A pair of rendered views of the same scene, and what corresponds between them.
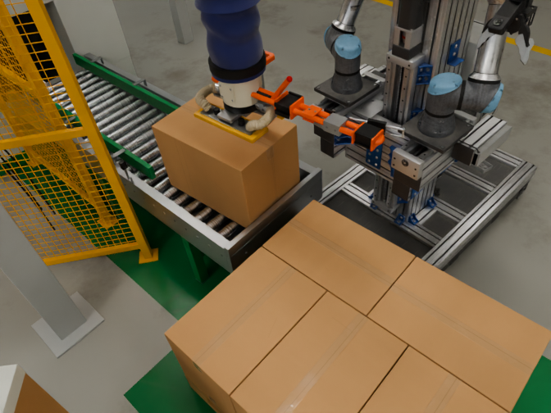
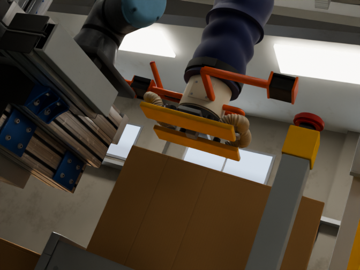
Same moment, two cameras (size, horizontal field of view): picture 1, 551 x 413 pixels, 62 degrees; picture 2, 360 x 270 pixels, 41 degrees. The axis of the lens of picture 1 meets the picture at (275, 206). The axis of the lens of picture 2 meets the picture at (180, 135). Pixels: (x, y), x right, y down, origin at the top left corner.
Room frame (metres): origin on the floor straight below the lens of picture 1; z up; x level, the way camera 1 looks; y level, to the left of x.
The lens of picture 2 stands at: (3.17, -0.63, 0.54)
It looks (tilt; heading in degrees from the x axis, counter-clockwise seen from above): 19 degrees up; 156
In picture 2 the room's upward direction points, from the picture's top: 22 degrees clockwise
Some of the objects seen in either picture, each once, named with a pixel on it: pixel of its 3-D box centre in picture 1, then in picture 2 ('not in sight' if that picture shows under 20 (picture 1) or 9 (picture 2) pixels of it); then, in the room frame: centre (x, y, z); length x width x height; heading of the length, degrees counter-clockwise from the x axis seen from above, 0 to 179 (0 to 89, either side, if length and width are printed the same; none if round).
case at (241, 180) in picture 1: (229, 156); (208, 249); (1.85, 0.21, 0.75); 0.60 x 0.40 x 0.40; 46
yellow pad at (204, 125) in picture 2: not in sight; (188, 117); (1.75, 0.02, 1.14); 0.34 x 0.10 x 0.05; 46
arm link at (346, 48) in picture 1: (347, 52); (112, 17); (1.93, -0.41, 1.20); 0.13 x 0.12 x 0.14; 8
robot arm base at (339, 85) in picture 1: (347, 76); (94, 51); (1.92, -0.41, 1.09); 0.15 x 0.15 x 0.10
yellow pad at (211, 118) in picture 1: (229, 119); (197, 139); (1.61, 0.15, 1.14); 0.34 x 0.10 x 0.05; 46
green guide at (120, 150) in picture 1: (72, 124); not in sight; (2.53, 1.23, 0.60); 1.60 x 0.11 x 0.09; 43
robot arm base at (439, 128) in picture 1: (438, 116); not in sight; (1.53, -0.71, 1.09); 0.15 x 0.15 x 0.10
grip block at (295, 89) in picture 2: not in sight; (282, 88); (2.07, 0.12, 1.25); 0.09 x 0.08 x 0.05; 136
